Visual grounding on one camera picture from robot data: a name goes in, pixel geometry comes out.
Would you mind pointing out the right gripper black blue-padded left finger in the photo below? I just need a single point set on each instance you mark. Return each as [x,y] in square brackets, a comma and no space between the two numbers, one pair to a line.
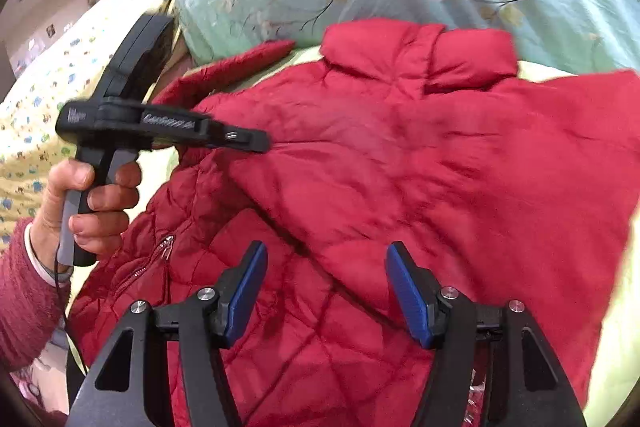
[128,384]

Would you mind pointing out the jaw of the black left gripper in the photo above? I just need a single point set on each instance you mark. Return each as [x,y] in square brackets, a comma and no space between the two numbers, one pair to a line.
[248,140]

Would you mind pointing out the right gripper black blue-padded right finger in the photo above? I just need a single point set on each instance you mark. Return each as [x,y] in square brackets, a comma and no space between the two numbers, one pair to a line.
[493,366]

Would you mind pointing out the red quilted puffer jacket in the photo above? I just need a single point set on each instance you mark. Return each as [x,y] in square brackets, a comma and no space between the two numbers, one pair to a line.
[380,186]

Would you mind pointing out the maroon fleece sleeve forearm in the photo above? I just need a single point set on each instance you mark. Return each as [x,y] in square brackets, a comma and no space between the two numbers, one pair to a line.
[31,300]

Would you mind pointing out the person's left hand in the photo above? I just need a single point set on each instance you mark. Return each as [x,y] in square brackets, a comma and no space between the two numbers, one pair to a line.
[100,230]

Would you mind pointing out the yellow patterned blanket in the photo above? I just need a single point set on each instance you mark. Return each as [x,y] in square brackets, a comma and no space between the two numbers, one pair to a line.
[68,69]

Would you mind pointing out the light green bed sheet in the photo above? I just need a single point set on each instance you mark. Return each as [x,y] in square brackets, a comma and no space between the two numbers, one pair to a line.
[612,346]

